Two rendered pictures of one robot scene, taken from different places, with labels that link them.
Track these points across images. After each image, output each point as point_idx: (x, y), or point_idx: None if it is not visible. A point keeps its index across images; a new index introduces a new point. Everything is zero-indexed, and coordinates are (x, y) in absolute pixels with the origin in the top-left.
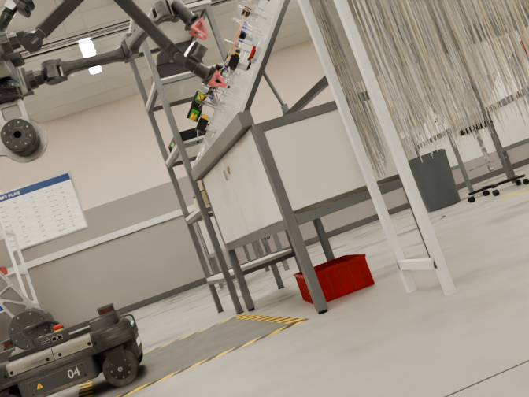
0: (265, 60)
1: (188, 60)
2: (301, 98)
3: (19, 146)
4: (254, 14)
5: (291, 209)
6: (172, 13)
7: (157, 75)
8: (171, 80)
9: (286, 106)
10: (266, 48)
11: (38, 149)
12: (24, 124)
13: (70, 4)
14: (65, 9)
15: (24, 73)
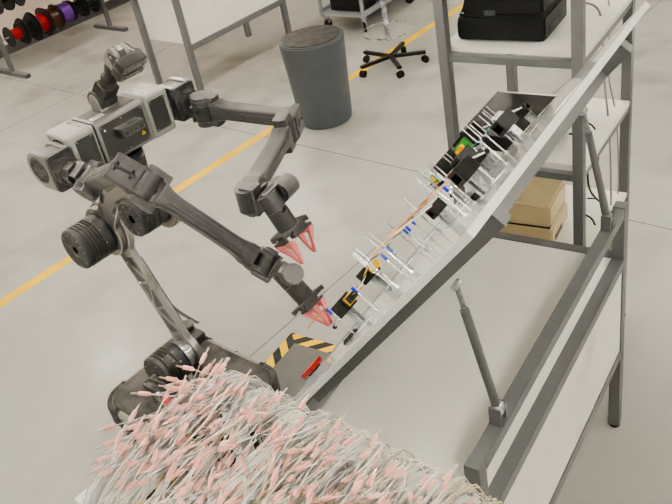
0: (356, 361)
1: (275, 279)
2: (566, 288)
3: (134, 232)
4: (521, 131)
5: None
6: (256, 213)
7: (443, 45)
8: (464, 60)
9: (606, 222)
10: (315, 392)
11: (169, 220)
12: (134, 214)
13: (104, 183)
14: (102, 184)
15: (175, 99)
